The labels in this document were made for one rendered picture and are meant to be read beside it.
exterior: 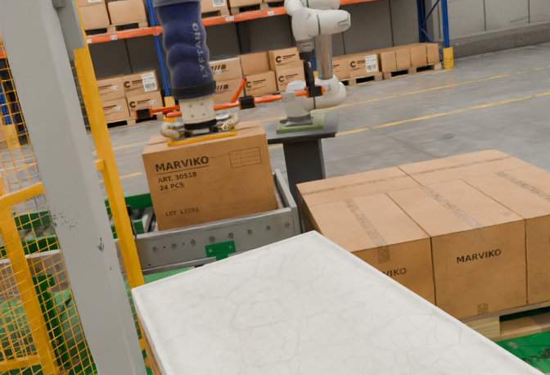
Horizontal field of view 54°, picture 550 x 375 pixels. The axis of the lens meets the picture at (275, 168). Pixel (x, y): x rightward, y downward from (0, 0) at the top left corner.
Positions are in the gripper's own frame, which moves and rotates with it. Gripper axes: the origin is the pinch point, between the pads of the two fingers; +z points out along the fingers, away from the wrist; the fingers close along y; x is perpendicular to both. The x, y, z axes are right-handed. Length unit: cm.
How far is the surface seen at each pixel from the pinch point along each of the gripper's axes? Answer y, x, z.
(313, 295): 195, -37, 7
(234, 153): 21, -45, 21
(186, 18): 10, -56, -45
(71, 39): 96, -89, -42
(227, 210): 21, -53, 49
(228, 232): 36, -54, 54
